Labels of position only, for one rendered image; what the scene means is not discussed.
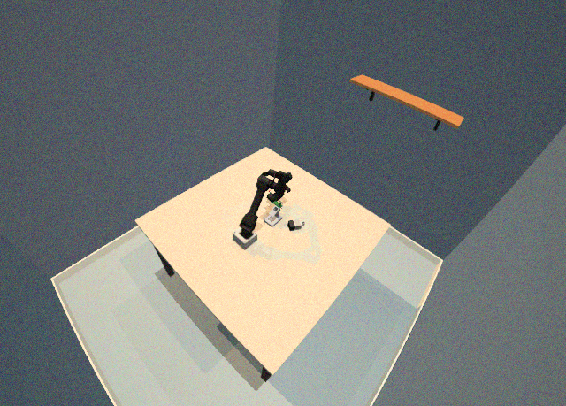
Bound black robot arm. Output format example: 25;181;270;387
239;169;293;239

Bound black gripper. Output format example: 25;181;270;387
267;185;291;203

